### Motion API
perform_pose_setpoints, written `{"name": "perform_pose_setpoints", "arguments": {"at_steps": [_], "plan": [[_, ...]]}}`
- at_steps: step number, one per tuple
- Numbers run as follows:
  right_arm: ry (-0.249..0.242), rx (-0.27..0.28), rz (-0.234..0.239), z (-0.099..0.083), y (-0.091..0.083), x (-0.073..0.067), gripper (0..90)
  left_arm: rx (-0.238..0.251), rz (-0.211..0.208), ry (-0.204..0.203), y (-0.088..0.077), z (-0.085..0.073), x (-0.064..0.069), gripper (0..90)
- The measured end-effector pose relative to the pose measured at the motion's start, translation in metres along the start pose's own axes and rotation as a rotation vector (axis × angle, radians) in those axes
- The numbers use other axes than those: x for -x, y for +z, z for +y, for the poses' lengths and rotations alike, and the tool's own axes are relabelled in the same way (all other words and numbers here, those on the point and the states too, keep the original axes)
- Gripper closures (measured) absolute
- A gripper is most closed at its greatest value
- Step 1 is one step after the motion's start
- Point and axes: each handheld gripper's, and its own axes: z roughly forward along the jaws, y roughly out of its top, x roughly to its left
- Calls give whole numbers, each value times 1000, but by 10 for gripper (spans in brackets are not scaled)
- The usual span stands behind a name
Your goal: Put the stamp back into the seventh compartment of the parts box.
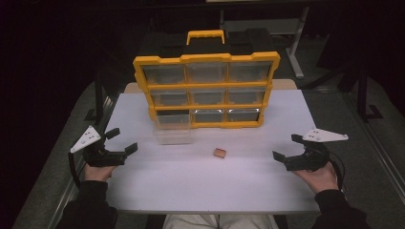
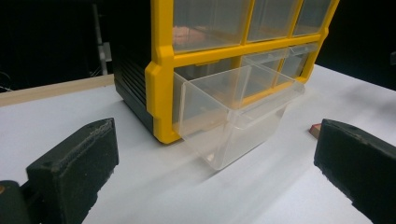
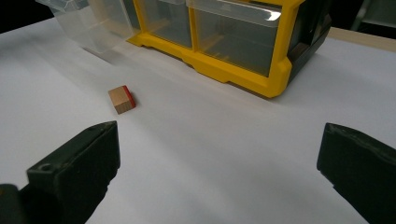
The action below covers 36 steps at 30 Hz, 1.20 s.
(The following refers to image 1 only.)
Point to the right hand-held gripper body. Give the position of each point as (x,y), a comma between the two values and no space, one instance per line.
(310,157)

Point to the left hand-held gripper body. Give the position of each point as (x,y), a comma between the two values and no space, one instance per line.
(102,157)

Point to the clear plastic drawer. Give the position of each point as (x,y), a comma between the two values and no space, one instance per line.
(173,133)

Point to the small brown block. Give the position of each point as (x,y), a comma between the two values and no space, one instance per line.
(219,153)

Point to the person's left hand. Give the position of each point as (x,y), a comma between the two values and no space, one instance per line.
(97,173)

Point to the person's right hand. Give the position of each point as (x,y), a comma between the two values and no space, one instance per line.
(318,179)

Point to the black metal stand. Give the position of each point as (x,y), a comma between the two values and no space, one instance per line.
(363,95)
(99,95)

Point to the person's legs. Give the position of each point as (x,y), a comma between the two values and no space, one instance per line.
(219,222)

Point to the set of clear organizer bins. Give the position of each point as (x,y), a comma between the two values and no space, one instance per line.
(206,95)

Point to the yellow black organizer case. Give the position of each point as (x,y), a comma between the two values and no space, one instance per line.
(207,58)

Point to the white metal table frame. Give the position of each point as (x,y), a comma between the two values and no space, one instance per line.
(296,47)

